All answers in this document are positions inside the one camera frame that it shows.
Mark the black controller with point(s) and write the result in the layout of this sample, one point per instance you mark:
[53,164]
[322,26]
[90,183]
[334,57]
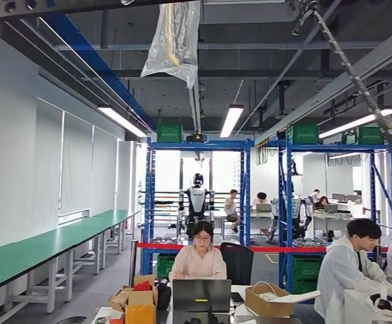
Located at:
[213,318]

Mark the red cloth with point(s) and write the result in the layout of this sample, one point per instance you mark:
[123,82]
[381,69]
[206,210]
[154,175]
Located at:
[142,286]

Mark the metal parts pile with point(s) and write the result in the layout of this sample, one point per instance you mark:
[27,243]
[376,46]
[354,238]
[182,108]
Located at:
[163,240]
[307,243]

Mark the red barrier belt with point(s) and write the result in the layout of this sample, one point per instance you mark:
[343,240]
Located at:
[155,246]

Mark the grey laptop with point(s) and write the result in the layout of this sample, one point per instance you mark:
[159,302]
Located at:
[263,208]
[330,208]
[200,293]

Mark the black stanchion post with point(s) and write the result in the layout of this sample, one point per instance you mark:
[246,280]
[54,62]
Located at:
[132,268]

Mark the small open cardboard box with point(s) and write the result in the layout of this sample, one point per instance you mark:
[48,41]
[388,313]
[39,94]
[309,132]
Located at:
[118,302]

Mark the white box stand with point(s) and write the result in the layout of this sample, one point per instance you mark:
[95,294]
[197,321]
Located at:
[355,308]

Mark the clear plastic bag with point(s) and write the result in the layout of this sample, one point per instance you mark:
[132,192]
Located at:
[175,44]

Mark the grey ceiling rail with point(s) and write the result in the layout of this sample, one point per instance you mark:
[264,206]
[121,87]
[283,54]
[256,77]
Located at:
[196,107]

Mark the long green top workbench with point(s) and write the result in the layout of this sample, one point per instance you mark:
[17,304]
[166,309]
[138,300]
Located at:
[30,255]

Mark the blue steel shelf rack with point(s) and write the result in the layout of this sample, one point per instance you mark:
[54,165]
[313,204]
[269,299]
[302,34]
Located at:
[334,147]
[199,145]

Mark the white VR headset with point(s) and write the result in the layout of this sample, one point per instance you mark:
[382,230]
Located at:
[385,306]

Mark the long white ceiling lamp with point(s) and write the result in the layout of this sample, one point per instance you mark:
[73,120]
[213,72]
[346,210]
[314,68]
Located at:
[344,155]
[232,120]
[121,120]
[344,126]

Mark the blue ceiling beam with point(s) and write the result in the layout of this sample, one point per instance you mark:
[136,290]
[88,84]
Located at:
[98,67]

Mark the black and silver humanoid robot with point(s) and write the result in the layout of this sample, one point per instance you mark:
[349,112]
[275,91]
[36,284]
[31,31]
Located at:
[196,201]
[273,219]

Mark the white office table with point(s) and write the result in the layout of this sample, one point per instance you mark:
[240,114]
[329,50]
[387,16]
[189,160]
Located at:
[334,218]
[260,215]

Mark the steel top workbench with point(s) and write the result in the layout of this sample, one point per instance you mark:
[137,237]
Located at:
[267,321]

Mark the orange cardboard box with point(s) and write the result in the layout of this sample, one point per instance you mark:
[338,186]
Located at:
[140,313]

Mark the black bag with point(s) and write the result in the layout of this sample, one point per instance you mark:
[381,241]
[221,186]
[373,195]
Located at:
[163,296]

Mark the black hoist with yellow label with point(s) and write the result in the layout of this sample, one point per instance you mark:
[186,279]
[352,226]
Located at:
[197,138]

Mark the black ribbed round object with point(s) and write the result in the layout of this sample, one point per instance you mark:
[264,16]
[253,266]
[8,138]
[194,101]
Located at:
[70,321]

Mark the white roller blind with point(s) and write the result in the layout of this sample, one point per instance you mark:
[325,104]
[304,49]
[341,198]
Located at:
[104,174]
[48,165]
[77,170]

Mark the black phone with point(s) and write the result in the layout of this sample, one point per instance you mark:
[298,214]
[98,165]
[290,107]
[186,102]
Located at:
[237,298]

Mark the black padded office chair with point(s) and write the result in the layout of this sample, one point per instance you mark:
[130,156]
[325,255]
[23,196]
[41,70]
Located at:
[238,264]

